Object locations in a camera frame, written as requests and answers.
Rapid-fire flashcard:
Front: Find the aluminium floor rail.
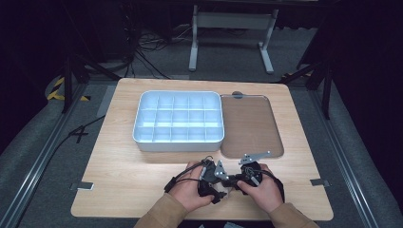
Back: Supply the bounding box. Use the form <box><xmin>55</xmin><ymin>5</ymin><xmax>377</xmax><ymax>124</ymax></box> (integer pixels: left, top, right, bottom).
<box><xmin>0</xmin><ymin>80</ymin><xmax>88</xmax><ymax>228</ymax></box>
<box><xmin>307</xmin><ymin>89</ymin><xmax>381</xmax><ymax>228</ymax></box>

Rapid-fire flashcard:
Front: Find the person's left hand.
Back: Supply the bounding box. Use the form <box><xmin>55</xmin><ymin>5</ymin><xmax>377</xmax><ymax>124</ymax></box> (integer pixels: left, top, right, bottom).
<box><xmin>176</xmin><ymin>161</ymin><xmax>216</xmax><ymax>214</ymax></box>

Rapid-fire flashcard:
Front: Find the black tripod stand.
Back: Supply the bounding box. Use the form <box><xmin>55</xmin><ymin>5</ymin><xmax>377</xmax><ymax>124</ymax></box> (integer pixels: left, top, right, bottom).
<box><xmin>61</xmin><ymin>52</ymin><xmax>122</xmax><ymax>115</ymax></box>
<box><xmin>279</xmin><ymin>58</ymin><xmax>335</xmax><ymax>121</ymax></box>

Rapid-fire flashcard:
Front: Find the clear tinted box lid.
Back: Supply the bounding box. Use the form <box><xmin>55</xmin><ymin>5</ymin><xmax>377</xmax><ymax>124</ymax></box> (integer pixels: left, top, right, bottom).
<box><xmin>220</xmin><ymin>90</ymin><xmax>285</xmax><ymax>160</ymax></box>

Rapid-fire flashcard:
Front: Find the yellow black hazard tape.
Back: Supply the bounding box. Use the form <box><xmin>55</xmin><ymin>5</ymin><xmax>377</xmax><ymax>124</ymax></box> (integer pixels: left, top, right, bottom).
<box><xmin>47</xmin><ymin>76</ymin><xmax>92</xmax><ymax>103</ymax></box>

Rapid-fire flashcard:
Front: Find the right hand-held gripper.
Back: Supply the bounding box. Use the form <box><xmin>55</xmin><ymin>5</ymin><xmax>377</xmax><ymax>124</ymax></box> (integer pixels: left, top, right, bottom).
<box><xmin>236</xmin><ymin>150</ymin><xmax>274</xmax><ymax>192</ymax></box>

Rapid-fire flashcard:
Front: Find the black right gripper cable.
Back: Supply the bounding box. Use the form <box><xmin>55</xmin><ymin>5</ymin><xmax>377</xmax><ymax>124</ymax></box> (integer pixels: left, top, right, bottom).
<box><xmin>250</xmin><ymin>167</ymin><xmax>286</xmax><ymax>204</ymax></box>

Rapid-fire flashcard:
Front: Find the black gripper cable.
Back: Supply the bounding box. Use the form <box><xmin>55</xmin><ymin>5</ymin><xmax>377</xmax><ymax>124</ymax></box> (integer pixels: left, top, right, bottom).
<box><xmin>163</xmin><ymin>160</ymin><xmax>214</xmax><ymax>195</ymax></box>
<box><xmin>250</xmin><ymin>167</ymin><xmax>286</xmax><ymax>204</ymax></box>

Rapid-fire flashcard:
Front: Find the bundle of black cables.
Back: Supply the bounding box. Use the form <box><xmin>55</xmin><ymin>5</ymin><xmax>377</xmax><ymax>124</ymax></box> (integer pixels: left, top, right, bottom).
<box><xmin>125</xmin><ymin>12</ymin><xmax>194</xmax><ymax>80</ymax></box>

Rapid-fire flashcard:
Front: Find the white divided storage box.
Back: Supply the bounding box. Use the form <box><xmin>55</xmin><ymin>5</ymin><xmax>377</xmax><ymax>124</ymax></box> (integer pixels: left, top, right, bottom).
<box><xmin>132</xmin><ymin>89</ymin><xmax>225</xmax><ymax>153</ymax></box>

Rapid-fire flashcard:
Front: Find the black floor cable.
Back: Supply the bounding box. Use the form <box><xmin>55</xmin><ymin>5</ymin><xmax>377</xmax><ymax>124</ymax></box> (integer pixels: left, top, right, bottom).
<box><xmin>44</xmin><ymin>114</ymin><xmax>106</xmax><ymax>165</ymax></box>

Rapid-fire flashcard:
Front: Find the metal table bracket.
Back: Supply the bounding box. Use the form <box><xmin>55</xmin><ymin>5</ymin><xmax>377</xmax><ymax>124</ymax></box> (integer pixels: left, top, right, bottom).
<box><xmin>309</xmin><ymin>178</ymin><xmax>331</xmax><ymax>187</ymax></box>
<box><xmin>69</xmin><ymin>180</ymin><xmax>95</xmax><ymax>192</ymax></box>

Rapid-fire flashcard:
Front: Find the grey metal stand frame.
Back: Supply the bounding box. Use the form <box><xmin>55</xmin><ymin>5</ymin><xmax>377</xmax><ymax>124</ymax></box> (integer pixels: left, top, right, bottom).
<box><xmin>188</xmin><ymin>4</ymin><xmax>279</xmax><ymax>75</ymax></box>

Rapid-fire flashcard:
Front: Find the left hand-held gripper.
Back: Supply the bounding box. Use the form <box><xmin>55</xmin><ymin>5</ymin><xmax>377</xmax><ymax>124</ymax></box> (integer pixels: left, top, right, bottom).
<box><xmin>197</xmin><ymin>158</ymin><xmax>230</xmax><ymax>205</ymax></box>

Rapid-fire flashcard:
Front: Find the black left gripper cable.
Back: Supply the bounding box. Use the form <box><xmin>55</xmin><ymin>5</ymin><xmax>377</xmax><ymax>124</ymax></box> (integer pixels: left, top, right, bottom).
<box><xmin>163</xmin><ymin>160</ymin><xmax>214</xmax><ymax>195</ymax></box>

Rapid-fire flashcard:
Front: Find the person's right hand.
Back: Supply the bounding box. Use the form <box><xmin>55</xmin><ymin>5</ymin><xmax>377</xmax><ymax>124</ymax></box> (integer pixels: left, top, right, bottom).
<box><xmin>237</xmin><ymin>162</ymin><xmax>285</xmax><ymax>215</ymax></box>

